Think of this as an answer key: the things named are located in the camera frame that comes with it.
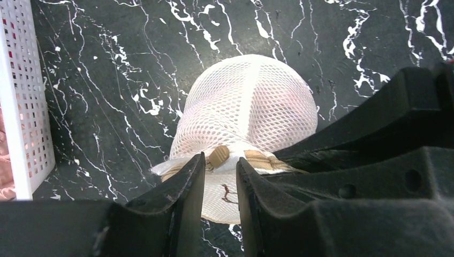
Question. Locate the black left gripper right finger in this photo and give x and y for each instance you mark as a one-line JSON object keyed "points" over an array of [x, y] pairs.
{"points": [[277, 224]]}

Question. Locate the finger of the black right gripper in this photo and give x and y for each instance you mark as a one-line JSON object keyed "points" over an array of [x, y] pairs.
{"points": [[413, 109], [420, 179]]}

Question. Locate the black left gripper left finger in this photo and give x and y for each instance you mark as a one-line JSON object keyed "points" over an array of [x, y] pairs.
{"points": [[164, 221]]}

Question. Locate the white mesh laundry bag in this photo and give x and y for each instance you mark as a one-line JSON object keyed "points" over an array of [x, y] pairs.
{"points": [[248, 106]]}

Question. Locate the pink satin bra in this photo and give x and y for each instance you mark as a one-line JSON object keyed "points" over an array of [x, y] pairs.
{"points": [[7, 181]]}

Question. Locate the white plastic basket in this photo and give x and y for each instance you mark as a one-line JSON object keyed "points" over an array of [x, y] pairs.
{"points": [[23, 102]]}

